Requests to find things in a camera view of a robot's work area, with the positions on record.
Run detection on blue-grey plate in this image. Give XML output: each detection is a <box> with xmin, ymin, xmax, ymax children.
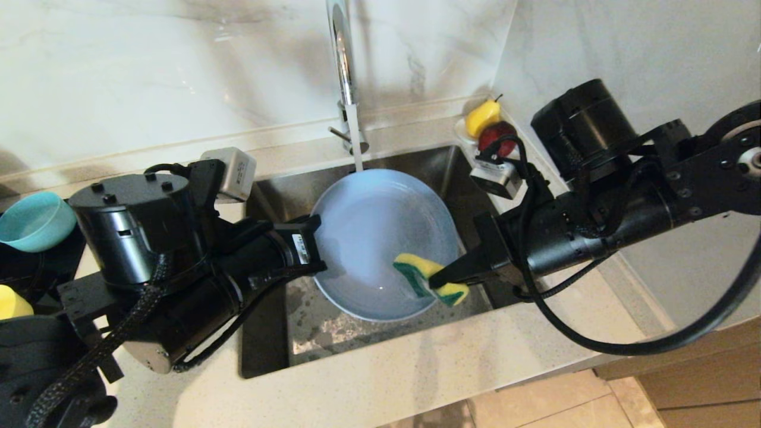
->
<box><xmin>309</xmin><ymin>168</ymin><xmax>462</xmax><ymax>323</ymax></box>

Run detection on stainless steel sink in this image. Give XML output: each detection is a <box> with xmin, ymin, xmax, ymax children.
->
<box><xmin>240</xmin><ymin>144</ymin><xmax>548</xmax><ymax>380</ymax></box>

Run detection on dark red apple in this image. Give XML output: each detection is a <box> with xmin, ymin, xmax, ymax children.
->
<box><xmin>479</xmin><ymin>121</ymin><xmax>518</xmax><ymax>155</ymax></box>

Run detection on light blue bowl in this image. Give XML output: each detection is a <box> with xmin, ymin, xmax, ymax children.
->
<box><xmin>0</xmin><ymin>191</ymin><xmax>78</xmax><ymax>253</ymax></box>

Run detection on wooden cabinet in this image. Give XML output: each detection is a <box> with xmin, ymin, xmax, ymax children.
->
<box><xmin>592</xmin><ymin>314</ymin><xmax>761</xmax><ymax>428</ymax></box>

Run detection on running water stream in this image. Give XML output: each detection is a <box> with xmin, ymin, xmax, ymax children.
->
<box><xmin>347</xmin><ymin>104</ymin><xmax>365</xmax><ymax>173</ymax></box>

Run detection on yellow pear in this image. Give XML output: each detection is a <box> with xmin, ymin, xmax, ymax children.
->
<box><xmin>465</xmin><ymin>93</ymin><xmax>504</xmax><ymax>139</ymax></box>

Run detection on thin braided gripper cable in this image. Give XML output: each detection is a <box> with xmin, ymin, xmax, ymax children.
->
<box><xmin>172</xmin><ymin>279</ymin><xmax>286</xmax><ymax>373</ymax></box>
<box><xmin>514</xmin><ymin>250</ymin><xmax>616</xmax><ymax>300</ymax></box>

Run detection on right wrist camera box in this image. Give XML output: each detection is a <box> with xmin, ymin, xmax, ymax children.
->
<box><xmin>470</xmin><ymin>156</ymin><xmax>524</xmax><ymax>200</ymax></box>

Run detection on black braided cable sleeve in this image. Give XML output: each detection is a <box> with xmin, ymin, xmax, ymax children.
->
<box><xmin>24</xmin><ymin>253</ymin><xmax>173</xmax><ymax>428</ymax></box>
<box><xmin>559</xmin><ymin>143</ymin><xmax>655</xmax><ymax>238</ymax></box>

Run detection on yellow sponge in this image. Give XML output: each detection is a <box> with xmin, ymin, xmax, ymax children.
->
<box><xmin>392</xmin><ymin>253</ymin><xmax>470</xmax><ymax>307</ymax></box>

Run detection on pale yellow bowl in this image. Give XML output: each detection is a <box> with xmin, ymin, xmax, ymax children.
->
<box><xmin>0</xmin><ymin>284</ymin><xmax>34</xmax><ymax>322</ymax></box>

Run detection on black induction cooktop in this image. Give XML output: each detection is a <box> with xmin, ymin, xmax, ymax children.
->
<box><xmin>0</xmin><ymin>235</ymin><xmax>84</xmax><ymax>304</ymax></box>

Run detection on chrome faucet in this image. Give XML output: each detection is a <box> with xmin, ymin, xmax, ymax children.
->
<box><xmin>328</xmin><ymin>0</ymin><xmax>370</xmax><ymax>156</ymax></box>

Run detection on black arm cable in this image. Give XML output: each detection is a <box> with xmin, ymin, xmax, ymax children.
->
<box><xmin>144</xmin><ymin>162</ymin><xmax>197</xmax><ymax>178</ymax></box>
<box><xmin>488</xmin><ymin>135</ymin><xmax>761</xmax><ymax>356</ymax></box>

